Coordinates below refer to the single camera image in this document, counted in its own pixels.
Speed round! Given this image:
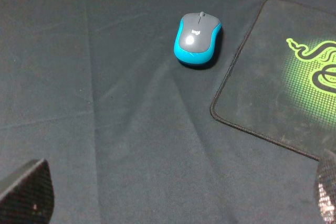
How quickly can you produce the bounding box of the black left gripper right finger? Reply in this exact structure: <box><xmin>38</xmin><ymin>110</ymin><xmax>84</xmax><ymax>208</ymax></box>
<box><xmin>314</xmin><ymin>149</ymin><xmax>335</xmax><ymax>223</ymax></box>

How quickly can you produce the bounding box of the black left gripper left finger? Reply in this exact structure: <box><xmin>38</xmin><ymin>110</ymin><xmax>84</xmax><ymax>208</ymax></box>
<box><xmin>1</xmin><ymin>159</ymin><xmax>55</xmax><ymax>224</ymax></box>

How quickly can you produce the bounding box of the blue grey computer mouse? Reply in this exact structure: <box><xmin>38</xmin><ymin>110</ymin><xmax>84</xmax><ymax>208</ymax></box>
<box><xmin>173</xmin><ymin>12</ymin><xmax>222</xmax><ymax>66</ymax></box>

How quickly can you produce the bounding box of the black green Razer mousepad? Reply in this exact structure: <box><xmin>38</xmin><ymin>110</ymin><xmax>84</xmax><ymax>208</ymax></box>
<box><xmin>210</xmin><ymin>0</ymin><xmax>335</xmax><ymax>159</ymax></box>

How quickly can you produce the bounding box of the black tablecloth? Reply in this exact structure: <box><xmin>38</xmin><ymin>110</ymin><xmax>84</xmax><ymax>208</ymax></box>
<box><xmin>1</xmin><ymin>0</ymin><xmax>335</xmax><ymax>223</ymax></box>

